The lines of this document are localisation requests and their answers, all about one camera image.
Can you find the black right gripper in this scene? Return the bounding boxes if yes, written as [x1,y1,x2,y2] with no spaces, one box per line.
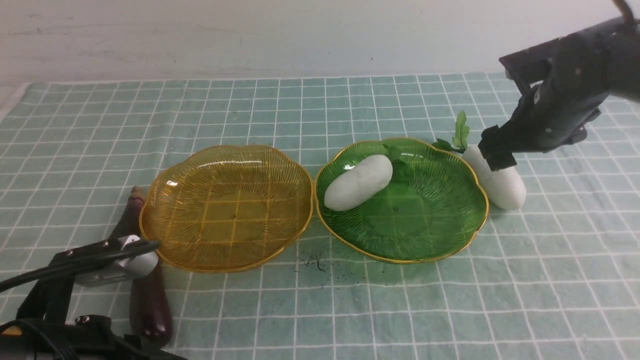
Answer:
[478,39,608,172]

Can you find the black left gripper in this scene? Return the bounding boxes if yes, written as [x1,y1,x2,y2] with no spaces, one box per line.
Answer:
[14,247,89,328]

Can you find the white radish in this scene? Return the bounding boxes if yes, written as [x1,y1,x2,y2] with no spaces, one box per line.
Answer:
[432,111,527,211]
[323,145,402,212]

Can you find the dark purple eggplant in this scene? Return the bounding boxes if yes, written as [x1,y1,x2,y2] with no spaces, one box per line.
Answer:
[107,186,146,239]
[129,263,173,347]

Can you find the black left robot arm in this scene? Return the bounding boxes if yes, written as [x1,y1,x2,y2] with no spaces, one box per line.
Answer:
[1,235,179,360]

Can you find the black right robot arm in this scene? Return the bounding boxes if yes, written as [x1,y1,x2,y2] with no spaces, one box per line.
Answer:
[478,0,640,171]

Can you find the green plastic plate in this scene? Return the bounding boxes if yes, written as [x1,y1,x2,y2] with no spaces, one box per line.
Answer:
[314,137,490,264]

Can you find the green checkered tablecloth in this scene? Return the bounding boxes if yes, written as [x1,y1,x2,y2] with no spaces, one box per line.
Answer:
[0,72,640,360]

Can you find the amber plastic plate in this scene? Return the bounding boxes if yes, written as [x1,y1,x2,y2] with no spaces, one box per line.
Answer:
[139,145,314,273]

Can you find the black camera cable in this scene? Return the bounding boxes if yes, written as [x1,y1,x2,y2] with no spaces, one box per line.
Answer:
[0,240,161,294]

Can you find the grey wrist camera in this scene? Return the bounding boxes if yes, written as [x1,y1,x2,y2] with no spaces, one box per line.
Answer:
[73,234,159,288]

